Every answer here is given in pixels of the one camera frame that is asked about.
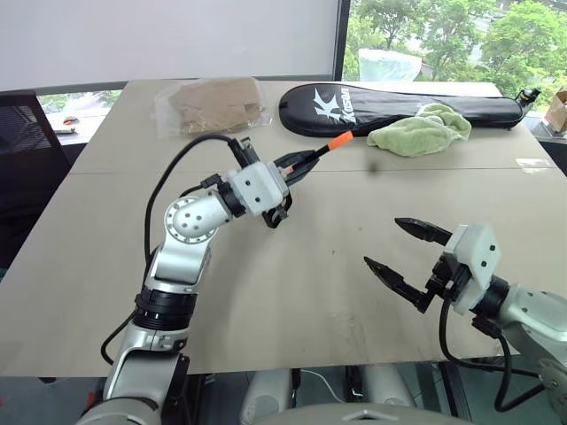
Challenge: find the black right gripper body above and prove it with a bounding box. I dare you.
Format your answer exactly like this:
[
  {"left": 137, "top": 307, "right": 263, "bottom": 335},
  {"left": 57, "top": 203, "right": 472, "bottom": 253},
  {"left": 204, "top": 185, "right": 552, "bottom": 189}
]
[{"left": 424, "top": 251, "right": 471, "bottom": 307}]

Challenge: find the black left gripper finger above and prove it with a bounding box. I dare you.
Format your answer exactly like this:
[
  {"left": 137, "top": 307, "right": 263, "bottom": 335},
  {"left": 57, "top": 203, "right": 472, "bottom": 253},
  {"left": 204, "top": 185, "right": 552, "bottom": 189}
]
[
  {"left": 285, "top": 155, "right": 322, "bottom": 186},
  {"left": 275, "top": 150, "right": 318, "bottom": 169}
]

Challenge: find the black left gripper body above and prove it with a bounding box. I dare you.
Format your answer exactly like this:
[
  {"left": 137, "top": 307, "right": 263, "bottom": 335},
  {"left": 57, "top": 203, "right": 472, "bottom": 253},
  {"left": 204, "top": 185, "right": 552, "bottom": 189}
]
[{"left": 263, "top": 160, "right": 295, "bottom": 230}]

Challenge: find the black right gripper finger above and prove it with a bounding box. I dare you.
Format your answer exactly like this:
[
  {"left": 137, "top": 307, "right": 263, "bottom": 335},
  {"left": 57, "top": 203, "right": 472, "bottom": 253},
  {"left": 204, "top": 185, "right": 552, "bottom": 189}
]
[
  {"left": 362, "top": 256, "right": 434, "bottom": 315},
  {"left": 393, "top": 216, "right": 454, "bottom": 247}
]

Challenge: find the black pen with orange cap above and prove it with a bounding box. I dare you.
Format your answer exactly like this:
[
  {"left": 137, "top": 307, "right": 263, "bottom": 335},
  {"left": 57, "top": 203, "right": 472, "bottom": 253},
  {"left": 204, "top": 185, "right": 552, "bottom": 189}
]
[{"left": 283, "top": 130, "right": 355, "bottom": 177}]

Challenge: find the green towel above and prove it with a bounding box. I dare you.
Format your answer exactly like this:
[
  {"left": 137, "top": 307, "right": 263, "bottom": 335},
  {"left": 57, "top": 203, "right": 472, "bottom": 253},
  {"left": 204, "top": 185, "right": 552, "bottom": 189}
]
[{"left": 367, "top": 103, "right": 473, "bottom": 158}]

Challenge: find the clear bag with brown cardboard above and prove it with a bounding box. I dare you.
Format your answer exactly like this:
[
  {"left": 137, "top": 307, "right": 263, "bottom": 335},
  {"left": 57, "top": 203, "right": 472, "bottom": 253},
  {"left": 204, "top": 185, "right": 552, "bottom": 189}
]
[{"left": 153, "top": 76, "right": 272, "bottom": 139}]

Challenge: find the silver rounded robot leg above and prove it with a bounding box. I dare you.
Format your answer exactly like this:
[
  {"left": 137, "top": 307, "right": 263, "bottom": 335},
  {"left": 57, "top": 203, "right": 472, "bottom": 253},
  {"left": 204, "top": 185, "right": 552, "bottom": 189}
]
[
  {"left": 359, "top": 363, "right": 418, "bottom": 409},
  {"left": 240, "top": 367, "right": 294, "bottom": 425}
]

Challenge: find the black racket bag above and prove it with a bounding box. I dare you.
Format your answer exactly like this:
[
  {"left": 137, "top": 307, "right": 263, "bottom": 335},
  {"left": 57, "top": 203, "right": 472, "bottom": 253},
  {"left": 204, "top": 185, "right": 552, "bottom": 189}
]
[{"left": 277, "top": 82, "right": 535, "bottom": 137}]

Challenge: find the clear plastic bag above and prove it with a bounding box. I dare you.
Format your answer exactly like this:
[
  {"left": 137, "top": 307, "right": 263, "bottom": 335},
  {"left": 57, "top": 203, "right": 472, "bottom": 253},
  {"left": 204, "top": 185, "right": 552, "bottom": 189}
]
[{"left": 357, "top": 47, "right": 423, "bottom": 83}]

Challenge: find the grey robot torso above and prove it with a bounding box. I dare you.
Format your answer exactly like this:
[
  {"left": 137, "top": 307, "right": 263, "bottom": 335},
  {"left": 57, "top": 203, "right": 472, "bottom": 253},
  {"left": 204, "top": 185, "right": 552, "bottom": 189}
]
[{"left": 245, "top": 401, "right": 484, "bottom": 425}]

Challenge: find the small black yellow device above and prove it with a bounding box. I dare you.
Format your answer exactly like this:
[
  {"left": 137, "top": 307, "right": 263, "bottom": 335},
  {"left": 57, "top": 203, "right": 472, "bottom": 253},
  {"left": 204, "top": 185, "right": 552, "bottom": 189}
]
[{"left": 517, "top": 86, "right": 543, "bottom": 107}]

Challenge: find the brown cardboard box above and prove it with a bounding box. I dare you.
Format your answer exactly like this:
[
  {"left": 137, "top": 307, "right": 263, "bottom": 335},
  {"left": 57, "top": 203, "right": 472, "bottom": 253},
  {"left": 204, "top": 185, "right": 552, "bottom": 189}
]
[{"left": 543, "top": 86, "right": 567, "bottom": 134}]

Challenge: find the small orange white object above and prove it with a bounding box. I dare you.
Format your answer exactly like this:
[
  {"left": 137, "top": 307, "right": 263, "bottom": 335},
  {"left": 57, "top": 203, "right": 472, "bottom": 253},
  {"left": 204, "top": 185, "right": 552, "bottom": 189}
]
[{"left": 52, "top": 114, "right": 80, "bottom": 135}]

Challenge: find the black office chair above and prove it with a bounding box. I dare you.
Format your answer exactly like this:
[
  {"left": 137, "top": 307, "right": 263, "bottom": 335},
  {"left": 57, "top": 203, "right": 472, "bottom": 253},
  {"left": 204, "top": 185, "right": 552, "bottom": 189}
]
[{"left": 0, "top": 89, "right": 74, "bottom": 271}]

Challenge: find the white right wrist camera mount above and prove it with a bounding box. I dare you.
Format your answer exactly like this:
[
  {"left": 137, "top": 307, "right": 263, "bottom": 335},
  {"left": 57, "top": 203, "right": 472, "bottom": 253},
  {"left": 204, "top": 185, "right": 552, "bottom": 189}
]
[{"left": 441, "top": 222, "right": 504, "bottom": 316}]

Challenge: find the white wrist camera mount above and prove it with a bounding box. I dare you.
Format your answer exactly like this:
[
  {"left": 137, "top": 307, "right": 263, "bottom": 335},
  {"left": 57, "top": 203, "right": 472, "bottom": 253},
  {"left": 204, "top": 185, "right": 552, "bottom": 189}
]
[
  {"left": 441, "top": 222, "right": 504, "bottom": 316},
  {"left": 226, "top": 160, "right": 291, "bottom": 217}
]

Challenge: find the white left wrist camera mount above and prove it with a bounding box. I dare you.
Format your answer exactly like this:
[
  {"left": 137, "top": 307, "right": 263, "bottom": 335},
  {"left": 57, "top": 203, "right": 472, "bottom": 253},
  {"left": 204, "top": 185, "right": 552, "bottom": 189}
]
[{"left": 226, "top": 160, "right": 291, "bottom": 217}]

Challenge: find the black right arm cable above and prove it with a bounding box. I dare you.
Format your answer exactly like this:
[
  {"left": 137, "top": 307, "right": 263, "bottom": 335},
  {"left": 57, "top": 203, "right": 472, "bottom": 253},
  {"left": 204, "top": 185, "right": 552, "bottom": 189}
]
[{"left": 438, "top": 295, "right": 547, "bottom": 413}]

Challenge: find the thin white cable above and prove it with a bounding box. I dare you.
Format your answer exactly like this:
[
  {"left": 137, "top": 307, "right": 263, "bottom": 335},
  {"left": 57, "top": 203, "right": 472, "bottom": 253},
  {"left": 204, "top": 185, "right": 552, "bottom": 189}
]
[{"left": 300, "top": 369, "right": 340, "bottom": 402}]

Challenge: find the dark window frame post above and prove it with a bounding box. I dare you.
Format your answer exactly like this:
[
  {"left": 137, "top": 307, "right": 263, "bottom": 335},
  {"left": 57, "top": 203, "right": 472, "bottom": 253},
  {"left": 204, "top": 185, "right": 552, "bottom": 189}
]
[{"left": 330, "top": 0, "right": 352, "bottom": 81}]

